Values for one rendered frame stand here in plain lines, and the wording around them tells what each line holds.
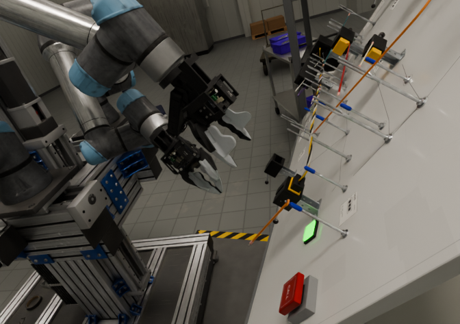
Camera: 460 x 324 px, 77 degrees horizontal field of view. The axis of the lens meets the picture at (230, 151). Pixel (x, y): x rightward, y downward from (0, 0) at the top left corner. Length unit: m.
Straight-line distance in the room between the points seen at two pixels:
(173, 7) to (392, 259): 9.25
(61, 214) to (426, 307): 0.99
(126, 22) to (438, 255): 0.51
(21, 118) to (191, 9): 8.27
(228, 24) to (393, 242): 10.46
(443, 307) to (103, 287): 1.36
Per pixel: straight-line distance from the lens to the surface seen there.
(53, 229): 1.10
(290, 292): 0.50
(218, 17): 10.74
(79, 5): 1.04
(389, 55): 0.75
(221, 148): 0.55
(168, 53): 0.52
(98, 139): 0.87
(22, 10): 0.79
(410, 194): 0.42
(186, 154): 0.68
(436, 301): 0.90
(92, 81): 0.59
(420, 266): 0.35
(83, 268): 1.58
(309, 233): 0.61
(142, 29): 0.53
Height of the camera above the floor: 1.54
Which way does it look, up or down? 28 degrees down
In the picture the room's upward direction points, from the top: 17 degrees counter-clockwise
